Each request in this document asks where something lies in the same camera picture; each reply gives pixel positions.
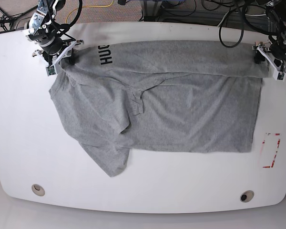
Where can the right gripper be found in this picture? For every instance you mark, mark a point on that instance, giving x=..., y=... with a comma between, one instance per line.
x=58, y=50

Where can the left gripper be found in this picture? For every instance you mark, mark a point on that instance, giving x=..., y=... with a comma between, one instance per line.
x=273, y=51

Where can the grey T-shirt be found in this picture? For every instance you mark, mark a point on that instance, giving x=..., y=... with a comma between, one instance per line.
x=169, y=96

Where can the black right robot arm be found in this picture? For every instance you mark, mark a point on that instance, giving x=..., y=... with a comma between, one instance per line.
x=51, y=36

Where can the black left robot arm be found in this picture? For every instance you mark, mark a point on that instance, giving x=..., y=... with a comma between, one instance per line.
x=275, y=12

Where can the black tripod stand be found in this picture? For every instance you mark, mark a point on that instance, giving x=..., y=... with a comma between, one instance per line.
x=7, y=21

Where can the red tape rectangle marking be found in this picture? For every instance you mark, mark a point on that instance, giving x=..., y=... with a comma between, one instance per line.
x=270, y=146

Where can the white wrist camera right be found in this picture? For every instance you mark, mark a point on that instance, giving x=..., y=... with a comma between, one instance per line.
x=51, y=70

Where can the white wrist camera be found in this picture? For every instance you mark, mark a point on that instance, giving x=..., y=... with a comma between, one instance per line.
x=51, y=70
x=279, y=76

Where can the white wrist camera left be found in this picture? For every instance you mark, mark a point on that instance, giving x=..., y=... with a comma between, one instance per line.
x=279, y=76

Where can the metal equipment frame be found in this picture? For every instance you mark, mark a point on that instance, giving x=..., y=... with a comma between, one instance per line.
x=150, y=9

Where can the left table cable grommet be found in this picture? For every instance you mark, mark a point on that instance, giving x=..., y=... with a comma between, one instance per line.
x=38, y=190

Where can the table cable grommet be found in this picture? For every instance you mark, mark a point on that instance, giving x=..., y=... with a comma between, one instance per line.
x=38, y=190
x=247, y=196

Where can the right table cable grommet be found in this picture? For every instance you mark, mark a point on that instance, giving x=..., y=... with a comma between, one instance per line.
x=247, y=196

